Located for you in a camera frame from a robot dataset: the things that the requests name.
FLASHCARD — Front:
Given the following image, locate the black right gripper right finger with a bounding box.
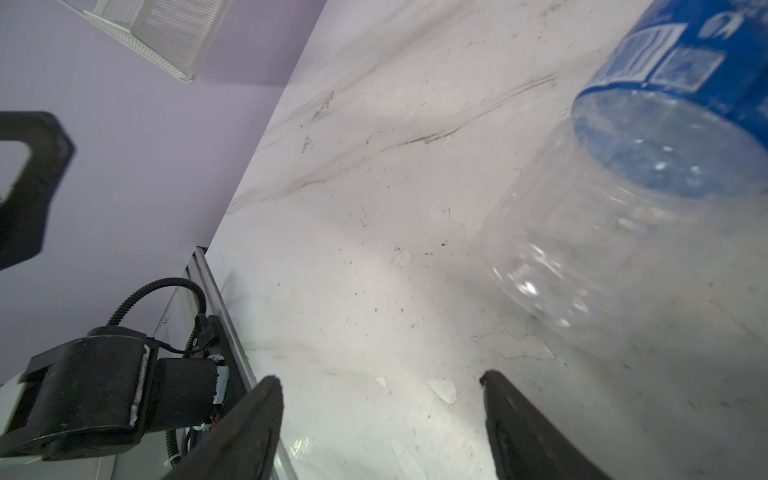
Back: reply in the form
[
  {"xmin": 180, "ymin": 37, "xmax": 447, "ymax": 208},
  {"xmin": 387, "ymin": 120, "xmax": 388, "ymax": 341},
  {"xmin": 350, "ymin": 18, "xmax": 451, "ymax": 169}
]
[{"xmin": 480, "ymin": 370, "xmax": 609, "ymax": 480}]

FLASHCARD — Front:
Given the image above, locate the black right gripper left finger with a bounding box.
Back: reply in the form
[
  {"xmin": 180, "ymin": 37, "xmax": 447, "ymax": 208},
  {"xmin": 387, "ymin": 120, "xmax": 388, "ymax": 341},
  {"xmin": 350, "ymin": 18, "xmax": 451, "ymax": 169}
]
[{"xmin": 166, "ymin": 376, "xmax": 284, "ymax": 480}]

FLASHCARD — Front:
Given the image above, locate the white two-tier mesh shelf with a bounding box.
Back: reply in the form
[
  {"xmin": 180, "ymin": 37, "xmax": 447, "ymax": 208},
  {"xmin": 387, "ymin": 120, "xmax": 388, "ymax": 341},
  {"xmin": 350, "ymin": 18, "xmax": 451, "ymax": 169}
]
[{"xmin": 61, "ymin": 0, "xmax": 232, "ymax": 84}]

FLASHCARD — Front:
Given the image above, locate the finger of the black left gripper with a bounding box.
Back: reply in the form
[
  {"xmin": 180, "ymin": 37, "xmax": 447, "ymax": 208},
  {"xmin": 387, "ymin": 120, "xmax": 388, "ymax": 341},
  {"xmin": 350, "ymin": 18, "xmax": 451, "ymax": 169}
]
[{"xmin": 1, "ymin": 111, "xmax": 76, "ymax": 270}]

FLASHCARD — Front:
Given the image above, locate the small bottle blue label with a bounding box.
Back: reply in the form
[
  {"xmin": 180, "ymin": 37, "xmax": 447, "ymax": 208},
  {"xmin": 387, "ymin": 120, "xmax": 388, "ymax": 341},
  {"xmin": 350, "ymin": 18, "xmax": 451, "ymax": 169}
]
[{"xmin": 476, "ymin": 1, "xmax": 767, "ymax": 351}]

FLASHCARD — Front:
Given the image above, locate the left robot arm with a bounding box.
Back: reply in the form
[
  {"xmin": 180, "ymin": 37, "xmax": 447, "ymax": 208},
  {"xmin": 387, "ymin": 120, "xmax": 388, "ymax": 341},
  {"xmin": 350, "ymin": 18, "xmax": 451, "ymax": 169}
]
[{"xmin": 1, "ymin": 111, "xmax": 229, "ymax": 461}]

